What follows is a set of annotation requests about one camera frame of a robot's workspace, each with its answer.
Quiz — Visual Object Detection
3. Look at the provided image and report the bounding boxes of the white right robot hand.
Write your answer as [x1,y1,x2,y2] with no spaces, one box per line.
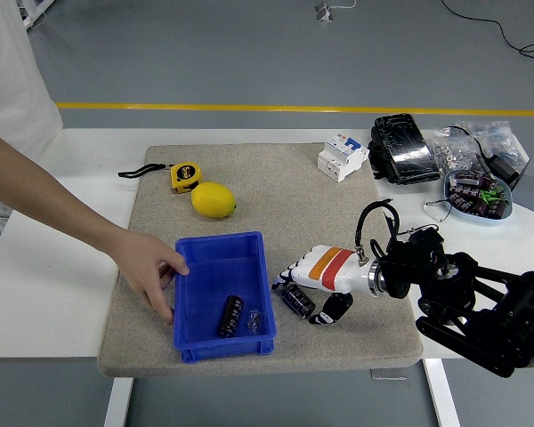
[271,244,377,326]

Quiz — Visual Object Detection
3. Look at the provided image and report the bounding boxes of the person's hand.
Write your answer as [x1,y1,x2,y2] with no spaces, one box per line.
[110,229,190,325]

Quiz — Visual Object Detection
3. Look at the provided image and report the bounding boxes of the dark cylindrical battery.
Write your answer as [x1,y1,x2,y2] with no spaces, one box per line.
[216,294,246,338]
[280,284,317,320]

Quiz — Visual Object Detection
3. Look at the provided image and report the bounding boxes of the blue plastic box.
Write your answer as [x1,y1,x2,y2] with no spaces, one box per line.
[173,230,278,365]

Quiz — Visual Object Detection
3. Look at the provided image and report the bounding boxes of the grey-brown mat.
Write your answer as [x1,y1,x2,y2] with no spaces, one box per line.
[96,141,425,379]

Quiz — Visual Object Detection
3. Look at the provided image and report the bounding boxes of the yellow lemon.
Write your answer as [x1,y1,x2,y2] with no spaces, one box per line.
[190,181,238,219]

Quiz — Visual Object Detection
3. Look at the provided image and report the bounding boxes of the small clear plastic bag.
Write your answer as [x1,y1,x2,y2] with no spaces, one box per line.
[244,309,264,333]

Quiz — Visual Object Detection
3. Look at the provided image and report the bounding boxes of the yellow tape measure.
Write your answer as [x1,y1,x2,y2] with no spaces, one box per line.
[117,162,204,195]

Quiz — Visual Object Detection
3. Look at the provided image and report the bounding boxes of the white table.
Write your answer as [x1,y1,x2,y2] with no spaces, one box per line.
[0,127,534,427]

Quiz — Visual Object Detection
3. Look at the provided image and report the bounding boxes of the white circuit breaker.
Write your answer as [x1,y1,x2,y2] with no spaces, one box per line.
[317,134,369,183]

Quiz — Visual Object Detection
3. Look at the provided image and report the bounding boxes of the black case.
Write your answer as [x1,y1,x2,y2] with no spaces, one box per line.
[367,125,401,183]

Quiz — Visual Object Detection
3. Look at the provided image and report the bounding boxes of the black cracked phone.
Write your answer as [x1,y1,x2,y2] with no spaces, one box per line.
[373,112,442,185]

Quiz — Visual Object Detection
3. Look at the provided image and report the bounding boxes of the light blue bowl of batteries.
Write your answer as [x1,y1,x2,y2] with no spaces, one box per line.
[442,168,515,227]

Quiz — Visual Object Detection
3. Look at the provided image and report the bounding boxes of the clear bag of nuts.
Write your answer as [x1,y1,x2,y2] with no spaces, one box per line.
[426,126,486,177]

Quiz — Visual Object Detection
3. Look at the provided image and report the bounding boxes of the black power adapter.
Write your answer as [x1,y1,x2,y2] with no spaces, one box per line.
[489,153,524,188]

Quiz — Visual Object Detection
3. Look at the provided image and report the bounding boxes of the clear bag of blue parts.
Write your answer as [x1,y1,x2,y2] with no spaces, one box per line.
[456,118,530,164]

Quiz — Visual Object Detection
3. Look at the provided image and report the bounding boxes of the person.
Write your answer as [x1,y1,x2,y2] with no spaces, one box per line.
[0,0,64,223]

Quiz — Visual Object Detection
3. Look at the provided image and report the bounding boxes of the thin black wire loop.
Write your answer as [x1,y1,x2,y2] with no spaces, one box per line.
[423,197,455,222]

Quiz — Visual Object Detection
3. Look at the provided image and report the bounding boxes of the metal bracket under table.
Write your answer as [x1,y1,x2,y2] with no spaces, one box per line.
[369,367,409,382]

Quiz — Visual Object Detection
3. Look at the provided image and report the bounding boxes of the silver floor bracket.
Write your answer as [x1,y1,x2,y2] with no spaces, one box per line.
[313,0,357,22]

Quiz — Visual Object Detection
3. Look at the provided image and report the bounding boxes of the white stand frame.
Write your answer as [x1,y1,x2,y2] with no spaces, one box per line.
[20,0,50,19]

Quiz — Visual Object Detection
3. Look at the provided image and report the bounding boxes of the black floor cable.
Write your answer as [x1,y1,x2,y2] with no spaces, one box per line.
[440,0,534,67]

